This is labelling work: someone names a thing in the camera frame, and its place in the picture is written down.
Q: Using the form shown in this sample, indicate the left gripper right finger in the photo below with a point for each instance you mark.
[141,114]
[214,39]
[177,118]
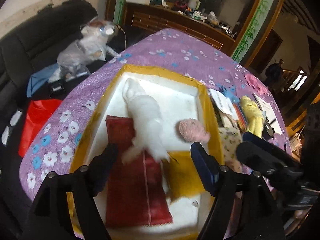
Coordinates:
[207,168]

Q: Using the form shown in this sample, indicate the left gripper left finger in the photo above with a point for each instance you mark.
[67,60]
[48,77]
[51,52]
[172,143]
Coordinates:
[100,167]

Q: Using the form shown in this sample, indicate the white plush toy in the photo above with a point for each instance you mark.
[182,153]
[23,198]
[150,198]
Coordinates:
[147,123]

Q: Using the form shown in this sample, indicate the blue knitted sock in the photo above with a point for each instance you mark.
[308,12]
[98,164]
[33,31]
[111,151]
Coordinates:
[230,93]

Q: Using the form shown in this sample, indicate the floral fabric pouch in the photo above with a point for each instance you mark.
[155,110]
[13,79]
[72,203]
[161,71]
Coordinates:
[230,138]

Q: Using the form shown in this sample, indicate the pink knitted sock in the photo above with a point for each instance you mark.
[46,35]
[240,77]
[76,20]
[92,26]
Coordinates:
[191,130]

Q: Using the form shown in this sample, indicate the red foil packet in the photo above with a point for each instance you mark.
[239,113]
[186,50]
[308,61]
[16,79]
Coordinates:
[135,195]

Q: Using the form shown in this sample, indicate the yellow taped foam tray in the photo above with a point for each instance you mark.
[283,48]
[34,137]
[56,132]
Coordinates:
[158,100]

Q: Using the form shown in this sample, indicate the white label sheet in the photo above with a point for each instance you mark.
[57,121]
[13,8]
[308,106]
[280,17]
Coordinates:
[223,103]

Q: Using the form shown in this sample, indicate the yellow cloth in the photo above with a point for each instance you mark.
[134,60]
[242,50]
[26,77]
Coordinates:
[253,115]

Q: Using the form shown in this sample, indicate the purple floral tablecloth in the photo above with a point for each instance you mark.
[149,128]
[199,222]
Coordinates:
[54,146]

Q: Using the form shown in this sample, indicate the white paper manual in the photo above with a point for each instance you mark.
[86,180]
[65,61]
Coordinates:
[269,113]

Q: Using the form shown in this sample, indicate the red plastic bag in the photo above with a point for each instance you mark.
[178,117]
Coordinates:
[37,122]

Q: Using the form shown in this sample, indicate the pink cloth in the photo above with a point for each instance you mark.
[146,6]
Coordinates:
[256,84]

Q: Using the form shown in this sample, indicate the blue cloth on sofa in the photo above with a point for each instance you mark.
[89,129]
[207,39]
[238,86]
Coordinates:
[38,79]

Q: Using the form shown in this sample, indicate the clear plastic bag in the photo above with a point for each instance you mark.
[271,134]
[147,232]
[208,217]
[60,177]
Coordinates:
[93,46]

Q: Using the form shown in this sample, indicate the black leather sofa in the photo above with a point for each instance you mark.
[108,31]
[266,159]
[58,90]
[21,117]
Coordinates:
[30,47]

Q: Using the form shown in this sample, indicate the wooden cabinet with clutter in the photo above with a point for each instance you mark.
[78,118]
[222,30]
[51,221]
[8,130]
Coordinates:
[238,28]

